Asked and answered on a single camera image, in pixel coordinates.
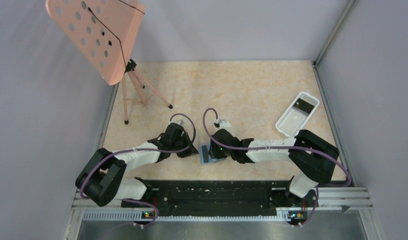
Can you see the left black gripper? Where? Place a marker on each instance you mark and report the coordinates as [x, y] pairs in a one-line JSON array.
[[192, 151]]

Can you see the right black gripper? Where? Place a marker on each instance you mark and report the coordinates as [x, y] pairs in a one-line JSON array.
[[213, 151]]

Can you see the beige card holder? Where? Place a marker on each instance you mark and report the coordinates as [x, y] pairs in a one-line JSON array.
[[204, 154]]

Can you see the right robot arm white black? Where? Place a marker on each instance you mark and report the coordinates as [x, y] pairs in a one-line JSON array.
[[312, 155]]

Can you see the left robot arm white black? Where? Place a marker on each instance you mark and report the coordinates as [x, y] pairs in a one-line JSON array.
[[101, 178]]

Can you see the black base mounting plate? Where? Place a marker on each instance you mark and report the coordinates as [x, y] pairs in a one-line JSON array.
[[178, 198]]

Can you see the white perforated plastic basket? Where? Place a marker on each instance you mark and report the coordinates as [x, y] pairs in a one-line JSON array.
[[293, 120]]

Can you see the black item in basket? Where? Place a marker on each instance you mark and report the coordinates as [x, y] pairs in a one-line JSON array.
[[304, 106]]

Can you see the pink perforated music stand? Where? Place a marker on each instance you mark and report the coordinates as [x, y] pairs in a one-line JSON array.
[[105, 32]]

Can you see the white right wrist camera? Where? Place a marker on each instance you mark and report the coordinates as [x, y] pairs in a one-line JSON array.
[[222, 124]]

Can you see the aluminium side rail left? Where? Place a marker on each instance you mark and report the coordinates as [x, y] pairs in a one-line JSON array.
[[105, 108]]

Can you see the aluminium corner post right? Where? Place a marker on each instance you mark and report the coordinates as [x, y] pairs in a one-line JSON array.
[[349, 7]]

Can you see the aluminium frame rail front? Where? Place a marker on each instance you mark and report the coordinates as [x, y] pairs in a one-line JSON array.
[[334, 199]]

